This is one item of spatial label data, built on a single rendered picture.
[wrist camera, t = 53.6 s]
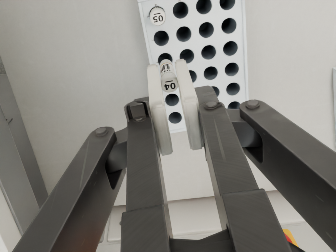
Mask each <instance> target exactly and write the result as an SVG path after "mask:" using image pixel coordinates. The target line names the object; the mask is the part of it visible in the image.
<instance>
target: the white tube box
mask: <svg viewBox="0 0 336 252"><path fill-rule="evenodd" d="M137 2H138V7H139V12H140V17H141V22H142V27H143V32H144V37H145V42H146V47H147V52H148V57H149V62H150V65H154V64H156V66H157V65H158V71H159V76H160V79H161V71H160V70H161V67H160V65H161V62H162V61H163V60H170V61H171V62H172V65H173V68H174V71H175V75H176V77H177V72H176V66H175V62H177V61H176V60H181V59H184V61H186V64H187V67H188V70H189V73H190V76H191V79H192V83H193V86H194V88H198V87H204V86H210V87H212V88H213V89H214V91H215V93H216V95H217V98H218V100H219V102H221V103H223V104H224V105H225V108H226V109H230V110H239V109H240V104H242V103H243V102H246V101H249V76H248V50H247V24H246V0H137ZM154 7H161V8H162V9H163V11H164V12H165V15H166V20H165V22H164V24H163V25H160V26H156V25H154V24H153V23H152V22H151V20H150V14H151V9H152V8H154ZM162 92H163V97H164V103H165V108H166V114H167V119H168V125H169V130H170V134H174V133H179V132H185V131H187V128H186V123H185V118H184V113H183V108H182V102H181V97H180V91H179V87H178V88H177V90H176V91H175V92H172V93H167V92H165V91H164V90H162Z"/></svg>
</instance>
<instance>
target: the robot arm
mask: <svg viewBox="0 0 336 252"><path fill-rule="evenodd" d="M175 68H176V75H177V80H178V87H179V93H180V99H181V105H182V110H183V115H184V120H185V125H186V130H187V135H188V140H189V145H190V149H192V150H193V151H196V150H202V149H203V148H204V150H205V158H206V162H207V164H208V168H209V173H210V178H211V182H212V187H213V192H214V196H215V201H216V205H217V210H218V215H219V219H220V224H221V228H222V231H221V232H218V233H216V234H213V235H211V236H208V237H206V238H203V239H200V240H193V239H174V237H173V230H172V224H171V218H170V211H169V205H168V199H167V193H166V186H165V180H164V174H163V167H162V161H161V156H160V155H162V156H167V155H172V153H173V152H174V150H173V145H172V139H171V134H170V128H169V123H168V117H167V111H166V106H165V100H164V95H163V90H162V85H161V79H160V74H159V69H158V65H156V64H151V65H148V67H147V78H148V92H149V97H143V98H138V99H135V100H134V101H132V102H130V103H128V104H127V105H125V107H124V111H125V115H126V119H127V127H126V128H124V129H122V130H120V131H117V132H115V130H114V128H112V127H107V126H106V127H100V128H97V129H96V130H94V131H93V132H92V133H91V134H90V135H89V136H88V138H87V139H86V141H85V142H84V144H83V145H82V147H81V148H80V150H79V151H78V153H77V154H76V156H75V157H74V159H73V160H72V162H71V163H70V165H69V166H68V168H67V169H66V171H65V172H64V174H63V176H62V177H61V179H60V180H59V182H58V183H57V185H56V186H55V188H54V189H53V191H52V192H51V194H50V195H49V197H48V198H47V200H46V201H45V203H44V204H43V206H42V207H41V209H40V210H39V212H38V213H37V215H36V216H35V218H34V219H33V221H32V222H31V224H30V225H29V227H28V229H27V230H26V232H25V233H24V235H23V236H22V238H21V239H20V241H19V242H18V244H17V245H16V247H15V248H14V250H13V251H12V252H96V251H97V248H98V246H99V243H100V240H101V238H102V235H103V233H104V230H105V227H106V225H107V222H108V220H109V217H110V214H111V212H112V209H113V207H114V204H115V201H116V199H117V196H118V194H119V191H120V188H121V186H122V183H123V181H124V178H125V175H126V212H123V213H122V218H121V248H120V252H305V251H304V250H302V249H301V248H299V247H297V246H296V245H294V244H292V243H291V242H289V241H288V240H287V238H286V236H285V233H284V231H283V229H282V227H281V224H280V222H279V220H278V217H277V215H276V213H275V211H274V208H273V206H272V204H271V202H270V199H269V197H268V195H267V193H266V191H265V189H263V188H261V189H259V186H258V184H257V181H256V179H255V177H254V174H253V172H252V169H251V167H250V165H249V162H248V160H247V157H248V158H249V159H250V160H251V162H252V163H253V164H254V165H255V166H256V167H257V168H258V169H259V170H260V171H261V173H262V174H263V175H264V176H265V177H266V178H267V179H268V180H269V181H270V182H271V184H272V185H273V186H274V187H275V188H276V189H277V190H278V191H279V192H280V193H281V195H282V196H283V197H284V198H285V199H286V200H287V201H288V202H289V203H290V204H291V206H292V207H293V208H294V209H295V210H296V211H297V212H298V213H299V214H300V216H301V217H302V218H303V219H304V220H305V221H306V222H307V223H308V224H309V225H310V227H311V228H312V229H313V230H314V231H315V232H316V233H317V234H318V235H319V236H320V238H321V239H322V240H323V241H324V242H325V243H326V244H327V245H328V246H329V247H330V249H331V250H332V251H333V252H336V152H335V151H333V150H332V149H331V148H329V147H328V146H326V145H325V144H323V143H322V142H321V141H319V140H318V139H316V138H315V137H313V136H312V135H311V134H309V133H308V132H306V131H305V130H304V129H302V128H301V127H299V126H298V125H296V124H295V123H294V122H292V121H291V120H289V119H288V118H286V117H285V116H284V115H282V114H281V113H279V112H278V111H276V110H275V109H274V108H272V107H271V106H269V105H268V104H267V103H265V102H263V101H260V100H256V99H254V100H248V101H245V102H243V103H242V104H240V107H239V109H227V108H226V107H225V105H224V104H223V103H222V102H220V101H219V99H218V97H217V95H216V93H215V90H214V88H212V87H211V86H209V85H207V86H201V87H195V88H194V85H193V82H192V78H191V75H190V72H189V69H188V66H187V63H186V60H184V59H179V60H176V62H175ZM246 156H247V157H246ZM126 168H127V170H126Z"/></svg>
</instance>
